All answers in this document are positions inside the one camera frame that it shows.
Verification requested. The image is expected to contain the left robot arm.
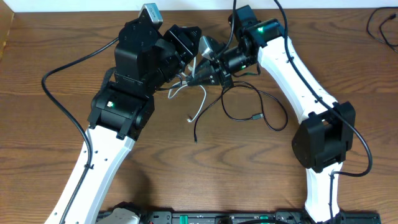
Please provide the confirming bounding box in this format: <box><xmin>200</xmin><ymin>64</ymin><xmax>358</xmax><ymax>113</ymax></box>
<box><xmin>47</xmin><ymin>19</ymin><xmax>201</xmax><ymax>223</ymax></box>

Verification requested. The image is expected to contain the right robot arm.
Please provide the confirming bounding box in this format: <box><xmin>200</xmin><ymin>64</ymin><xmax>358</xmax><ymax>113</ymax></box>
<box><xmin>188</xmin><ymin>6</ymin><xmax>356</xmax><ymax>223</ymax></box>

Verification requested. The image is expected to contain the cardboard box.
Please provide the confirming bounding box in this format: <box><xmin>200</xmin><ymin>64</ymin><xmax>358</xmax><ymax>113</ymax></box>
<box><xmin>0</xmin><ymin>0</ymin><xmax>15</xmax><ymax>58</ymax></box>

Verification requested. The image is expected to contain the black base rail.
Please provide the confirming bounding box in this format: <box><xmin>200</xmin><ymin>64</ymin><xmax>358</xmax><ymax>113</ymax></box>
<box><xmin>98</xmin><ymin>202</ymin><xmax>382</xmax><ymax>224</ymax></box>

